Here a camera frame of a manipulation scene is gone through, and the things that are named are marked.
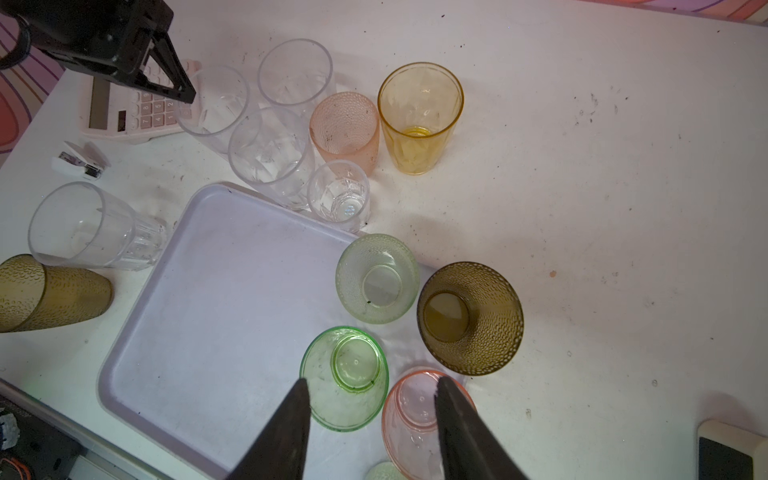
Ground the dark amber cup left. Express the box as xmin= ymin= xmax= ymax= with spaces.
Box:
xmin=1 ymin=254 xmax=114 ymax=333

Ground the small clear cup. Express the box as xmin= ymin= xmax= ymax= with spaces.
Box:
xmin=307 ymin=160 xmax=371 ymax=233

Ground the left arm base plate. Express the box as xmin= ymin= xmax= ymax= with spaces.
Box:
xmin=1 ymin=397 xmax=85 ymax=479

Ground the peach transparent cup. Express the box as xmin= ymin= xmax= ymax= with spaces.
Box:
xmin=309 ymin=91 xmax=380 ymax=176

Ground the lavender plastic tray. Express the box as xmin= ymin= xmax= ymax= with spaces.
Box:
xmin=98 ymin=184 xmax=357 ymax=479

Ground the pink patterned card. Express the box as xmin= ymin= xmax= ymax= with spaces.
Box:
xmin=78 ymin=75 xmax=182 ymax=144

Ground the bright green cup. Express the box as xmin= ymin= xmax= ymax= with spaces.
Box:
xmin=300 ymin=326 xmax=390 ymax=433

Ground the pale green frosted large cup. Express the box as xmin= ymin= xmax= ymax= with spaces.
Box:
xmin=363 ymin=461 xmax=407 ymax=480

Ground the stapler black cream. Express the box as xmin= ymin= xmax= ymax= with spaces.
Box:
xmin=697 ymin=420 xmax=767 ymax=480

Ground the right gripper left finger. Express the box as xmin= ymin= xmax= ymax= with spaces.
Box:
xmin=227 ymin=378 xmax=311 ymax=479

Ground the yellow transparent cup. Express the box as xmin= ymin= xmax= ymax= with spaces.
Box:
xmin=377 ymin=62 xmax=465 ymax=176

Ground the small white clip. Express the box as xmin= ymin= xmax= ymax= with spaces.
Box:
xmin=51 ymin=141 xmax=107 ymax=181

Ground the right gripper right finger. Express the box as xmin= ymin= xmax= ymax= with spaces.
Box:
xmin=434 ymin=376 xmax=527 ymax=479

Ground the pink transparent cup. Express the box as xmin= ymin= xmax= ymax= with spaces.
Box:
xmin=382 ymin=369 xmax=445 ymax=480

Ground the dark olive textured cup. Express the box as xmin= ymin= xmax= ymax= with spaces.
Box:
xmin=417 ymin=261 xmax=524 ymax=376

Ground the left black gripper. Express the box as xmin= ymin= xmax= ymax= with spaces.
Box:
xmin=1 ymin=1 xmax=196 ymax=104

